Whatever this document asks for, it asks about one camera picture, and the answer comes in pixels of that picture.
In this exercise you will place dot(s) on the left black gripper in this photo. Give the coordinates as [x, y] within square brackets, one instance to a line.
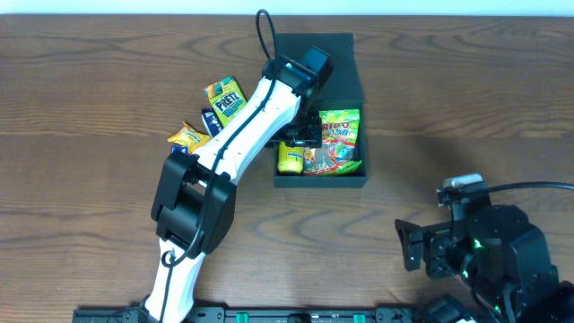
[303, 135]

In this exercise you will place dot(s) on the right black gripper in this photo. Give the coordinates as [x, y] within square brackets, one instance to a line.
[427, 250]

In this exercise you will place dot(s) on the yellow Mentos gum bottle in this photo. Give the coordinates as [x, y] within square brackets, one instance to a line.
[290, 159]

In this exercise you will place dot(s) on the Haribo gummy candy bag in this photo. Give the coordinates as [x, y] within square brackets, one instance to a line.
[339, 129]

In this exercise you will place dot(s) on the black gift box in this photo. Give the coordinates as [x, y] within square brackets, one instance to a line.
[342, 90]

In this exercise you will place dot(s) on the green Pretz snack box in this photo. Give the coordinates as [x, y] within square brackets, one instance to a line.
[227, 99]

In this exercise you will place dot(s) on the small orange snack packet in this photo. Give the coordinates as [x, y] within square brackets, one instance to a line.
[188, 138]

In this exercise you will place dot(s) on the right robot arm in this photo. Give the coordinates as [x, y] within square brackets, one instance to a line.
[500, 255]

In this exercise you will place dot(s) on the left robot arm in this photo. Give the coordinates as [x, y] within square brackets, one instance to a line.
[195, 200]

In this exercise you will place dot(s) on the blue Eclipse gum pack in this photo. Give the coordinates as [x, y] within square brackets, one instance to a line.
[179, 148]

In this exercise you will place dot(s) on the dark blue chocolate bar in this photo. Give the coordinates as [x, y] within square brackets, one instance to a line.
[211, 122]

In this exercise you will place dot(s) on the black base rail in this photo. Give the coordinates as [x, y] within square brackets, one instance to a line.
[221, 315]

